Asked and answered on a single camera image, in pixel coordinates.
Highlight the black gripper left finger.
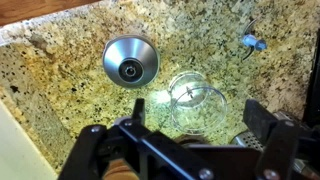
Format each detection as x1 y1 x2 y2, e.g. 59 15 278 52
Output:
58 98 148 180

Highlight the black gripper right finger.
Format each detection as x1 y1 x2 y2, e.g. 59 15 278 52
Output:
242 98 301 180

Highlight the blue hub processor blade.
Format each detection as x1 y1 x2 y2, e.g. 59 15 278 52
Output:
241 18 269 62

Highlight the perforated steel utensil holder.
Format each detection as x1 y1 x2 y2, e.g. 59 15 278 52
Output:
229 110 303 153

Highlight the silver pot lid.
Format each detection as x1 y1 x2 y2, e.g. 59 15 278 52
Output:
102 34 160 89

